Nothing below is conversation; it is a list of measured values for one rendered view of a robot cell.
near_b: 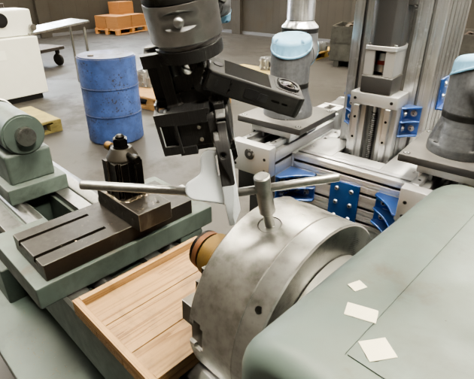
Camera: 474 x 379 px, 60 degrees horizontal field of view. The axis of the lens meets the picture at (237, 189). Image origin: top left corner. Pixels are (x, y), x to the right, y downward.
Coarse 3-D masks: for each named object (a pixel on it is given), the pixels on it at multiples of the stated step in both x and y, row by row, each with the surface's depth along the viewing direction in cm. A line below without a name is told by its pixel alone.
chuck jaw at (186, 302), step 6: (198, 282) 67; (192, 294) 65; (186, 300) 63; (192, 300) 63; (186, 306) 63; (186, 312) 64; (186, 318) 64; (192, 324) 60; (198, 324) 59; (192, 330) 61; (198, 330) 60; (192, 336) 62; (198, 336) 60; (198, 342) 61
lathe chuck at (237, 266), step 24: (288, 216) 60; (312, 216) 60; (336, 216) 63; (240, 240) 58; (264, 240) 56; (288, 240) 55; (216, 264) 57; (240, 264) 56; (264, 264) 54; (216, 288) 56; (240, 288) 54; (192, 312) 59; (216, 312) 56; (240, 312) 53; (216, 336) 56; (216, 360) 57
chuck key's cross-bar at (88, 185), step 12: (84, 180) 53; (288, 180) 54; (300, 180) 54; (312, 180) 54; (324, 180) 54; (336, 180) 54; (132, 192) 54; (144, 192) 54; (156, 192) 54; (168, 192) 54; (180, 192) 54; (240, 192) 54; (252, 192) 54
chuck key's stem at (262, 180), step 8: (256, 176) 54; (264, 176) 53; (256, 184) 53; (264, 184) 53; (264, 192) 54; (264, 200) 55; (272, 200) 55; (264, 208) 55; (272, 208) 56; (264, 216) 56; (272, 216) 57; (264, 224) 58; (272, 224) 58
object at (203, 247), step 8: (208, 232) 77; (216, 232) 78; (200, 240) 76; (208, 240) 75; (216, 240) 75; (192, 248) 76; (200, 248) 75; (208, 248) 74; (192, 256) 76; (200, 256) 74; (208, 256) 73; (200, 264) 74; (200, 272) 77
